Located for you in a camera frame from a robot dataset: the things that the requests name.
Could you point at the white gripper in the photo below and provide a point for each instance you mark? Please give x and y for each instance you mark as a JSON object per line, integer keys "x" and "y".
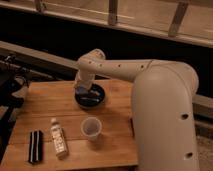
{"x": 83, "y": 82}

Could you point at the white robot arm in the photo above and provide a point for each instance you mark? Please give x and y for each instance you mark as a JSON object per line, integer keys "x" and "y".
{"x": 161, "y": 103}

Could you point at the black ceramic bowl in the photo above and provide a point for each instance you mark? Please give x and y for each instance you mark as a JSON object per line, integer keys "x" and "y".
{"x": 89, "y": 98}

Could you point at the clear plastic cup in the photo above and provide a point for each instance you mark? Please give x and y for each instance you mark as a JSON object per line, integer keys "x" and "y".
{"x": 91, "y": 128}

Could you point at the white plastic bottle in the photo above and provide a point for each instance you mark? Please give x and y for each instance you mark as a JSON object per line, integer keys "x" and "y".
{"x": 58, "y": 139}

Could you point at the black equipment on left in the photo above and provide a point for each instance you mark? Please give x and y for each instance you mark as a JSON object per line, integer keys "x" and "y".
{"x": 13, "y": 87}

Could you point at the wooden railing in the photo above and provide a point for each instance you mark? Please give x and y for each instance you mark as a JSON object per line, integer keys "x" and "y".
{"x": 188, "y": 21}

